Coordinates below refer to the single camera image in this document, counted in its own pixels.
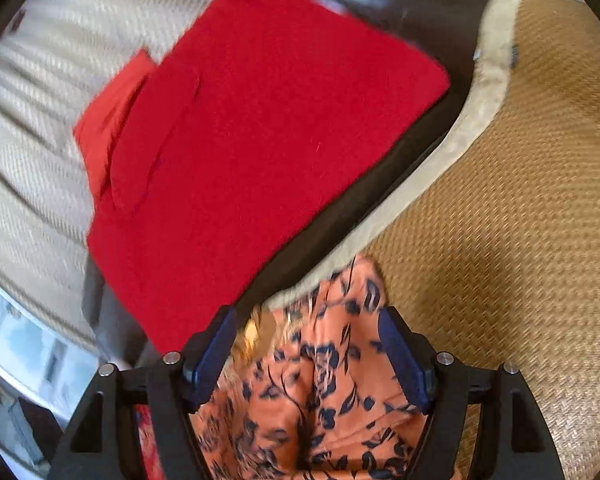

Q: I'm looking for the orange floral garment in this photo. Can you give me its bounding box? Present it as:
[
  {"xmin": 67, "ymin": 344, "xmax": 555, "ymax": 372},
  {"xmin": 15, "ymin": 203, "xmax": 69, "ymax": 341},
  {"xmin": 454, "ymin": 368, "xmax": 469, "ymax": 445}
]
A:
[{"xmin": 189, "ymin": 256, "xmax": 427, "ymax": 479}]

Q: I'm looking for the woven rattan mat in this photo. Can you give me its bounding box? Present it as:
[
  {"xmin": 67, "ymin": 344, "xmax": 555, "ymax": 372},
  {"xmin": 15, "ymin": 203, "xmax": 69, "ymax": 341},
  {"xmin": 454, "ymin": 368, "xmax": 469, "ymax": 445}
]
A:
[{"xmin": 268, "ymin": 0, "xmax": 600, "ymax": 479}]

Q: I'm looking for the red cushion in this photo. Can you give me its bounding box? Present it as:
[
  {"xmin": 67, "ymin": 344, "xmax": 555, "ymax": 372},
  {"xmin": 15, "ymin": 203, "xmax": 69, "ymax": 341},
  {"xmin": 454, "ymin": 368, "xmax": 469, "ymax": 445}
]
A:
[{"xmin": 73, "ymin": 0, "xmax": 450, "ymax": 352}]

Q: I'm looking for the beige patterned curtain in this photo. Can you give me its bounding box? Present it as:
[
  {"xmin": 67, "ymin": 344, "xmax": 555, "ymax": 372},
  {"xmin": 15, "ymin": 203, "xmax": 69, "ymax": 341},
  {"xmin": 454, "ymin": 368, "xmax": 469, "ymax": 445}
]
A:
[{"xmin": 0, "ymin": 0, "xmax": 211, "ymax": 350}]

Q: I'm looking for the dark brown sofa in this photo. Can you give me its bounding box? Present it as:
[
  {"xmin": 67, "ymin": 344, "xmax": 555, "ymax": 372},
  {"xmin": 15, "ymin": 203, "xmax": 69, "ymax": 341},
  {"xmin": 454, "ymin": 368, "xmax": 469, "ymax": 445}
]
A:
[{"xmin": 74, "ymin": 0, "xmax": 490, "ymax": 364}]

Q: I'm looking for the window with frame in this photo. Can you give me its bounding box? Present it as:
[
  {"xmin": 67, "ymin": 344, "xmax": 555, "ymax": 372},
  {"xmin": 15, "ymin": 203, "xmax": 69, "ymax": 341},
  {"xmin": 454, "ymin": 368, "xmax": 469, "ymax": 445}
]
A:
[{"xmin": 0, "ymin": 285, "xmax": 99, "ymax": 479}]

